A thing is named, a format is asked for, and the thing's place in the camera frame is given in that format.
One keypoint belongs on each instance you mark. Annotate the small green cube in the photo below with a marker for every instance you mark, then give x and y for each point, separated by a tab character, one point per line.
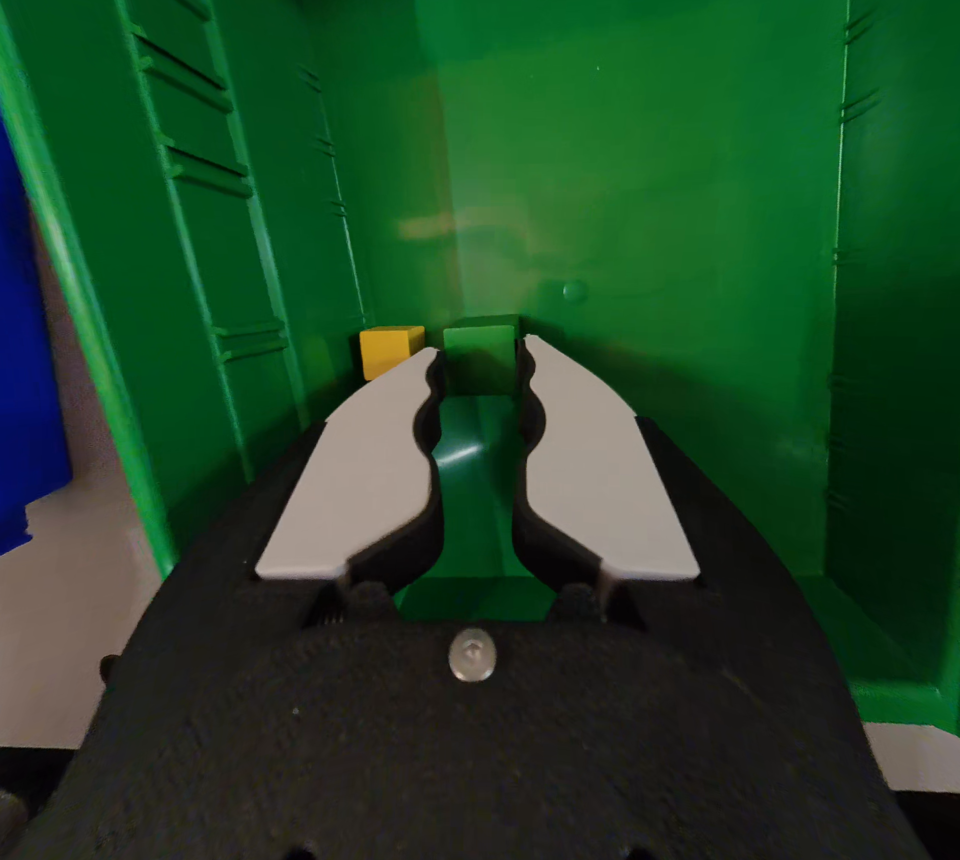
480	365

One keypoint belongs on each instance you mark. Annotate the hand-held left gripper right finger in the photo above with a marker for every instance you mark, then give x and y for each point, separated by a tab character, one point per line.
600	493

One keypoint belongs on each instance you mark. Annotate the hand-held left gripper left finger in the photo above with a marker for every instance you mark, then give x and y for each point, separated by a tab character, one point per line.
360	493

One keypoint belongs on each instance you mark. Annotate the small yellow cube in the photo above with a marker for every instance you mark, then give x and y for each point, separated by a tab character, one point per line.
386	350

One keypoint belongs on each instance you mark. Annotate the green plastic bin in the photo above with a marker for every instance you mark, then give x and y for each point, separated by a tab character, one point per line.
600	163

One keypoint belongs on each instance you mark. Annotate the grey desk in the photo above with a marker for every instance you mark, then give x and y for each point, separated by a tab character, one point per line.
75	612

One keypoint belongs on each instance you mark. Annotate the blue plastic bin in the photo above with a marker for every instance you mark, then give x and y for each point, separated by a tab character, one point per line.
30	350

